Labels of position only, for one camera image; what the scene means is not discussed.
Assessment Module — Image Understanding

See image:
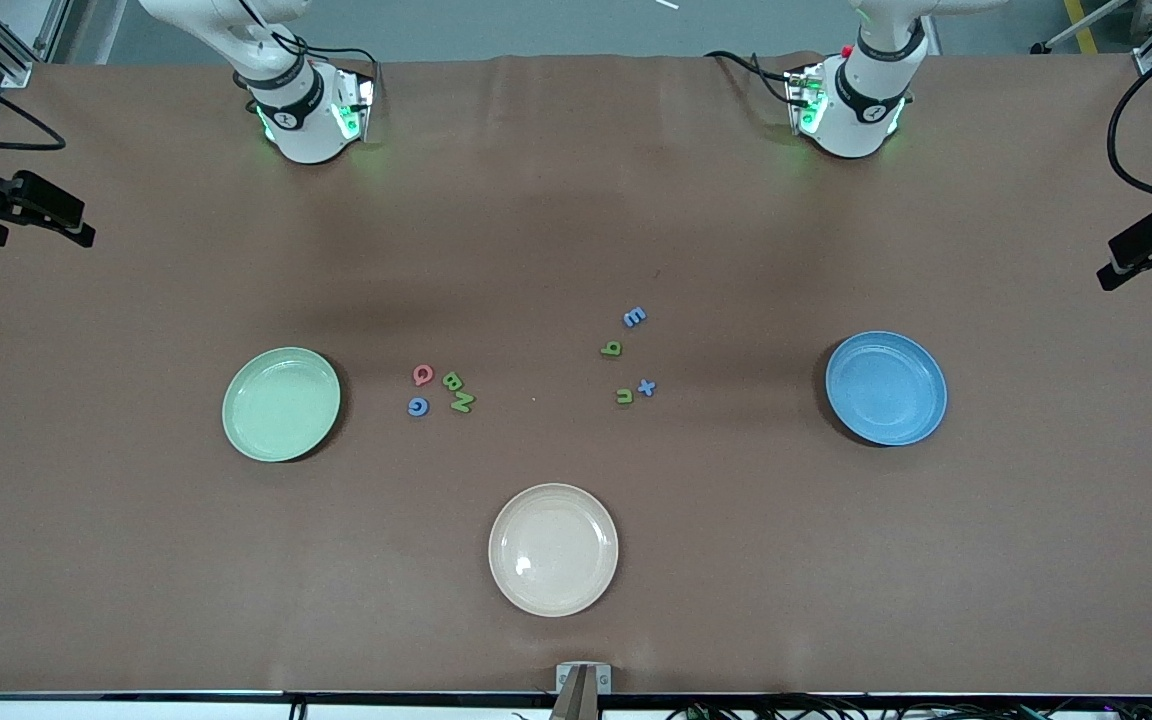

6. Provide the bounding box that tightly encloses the black arm base cable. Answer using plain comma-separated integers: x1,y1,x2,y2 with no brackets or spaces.
704,50,799,106
271,28,382,91

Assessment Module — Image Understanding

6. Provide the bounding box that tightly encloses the blue plate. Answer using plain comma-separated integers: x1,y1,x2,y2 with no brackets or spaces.
825,331,948,447

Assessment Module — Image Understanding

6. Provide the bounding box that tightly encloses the brown table cover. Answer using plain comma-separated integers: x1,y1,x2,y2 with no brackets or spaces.
0,52,1152,696

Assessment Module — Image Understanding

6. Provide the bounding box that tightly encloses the light green plate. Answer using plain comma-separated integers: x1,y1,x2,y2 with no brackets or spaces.
222,347,342,463

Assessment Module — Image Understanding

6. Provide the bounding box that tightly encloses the black right arm base cable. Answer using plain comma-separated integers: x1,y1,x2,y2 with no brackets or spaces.
271,28,382,91

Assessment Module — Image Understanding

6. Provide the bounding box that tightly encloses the black left arm base cable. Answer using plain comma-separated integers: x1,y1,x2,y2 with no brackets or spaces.
704,50,799,106

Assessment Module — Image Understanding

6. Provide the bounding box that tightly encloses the beige plate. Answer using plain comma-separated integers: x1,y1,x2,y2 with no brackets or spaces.
488,483,620,618

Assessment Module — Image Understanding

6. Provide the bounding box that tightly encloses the white stand leg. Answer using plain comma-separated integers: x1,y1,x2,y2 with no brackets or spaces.
1021,0,1132,55

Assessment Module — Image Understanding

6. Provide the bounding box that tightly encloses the grey metal camera bracket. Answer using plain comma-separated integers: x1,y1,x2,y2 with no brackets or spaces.
551,662,612,720

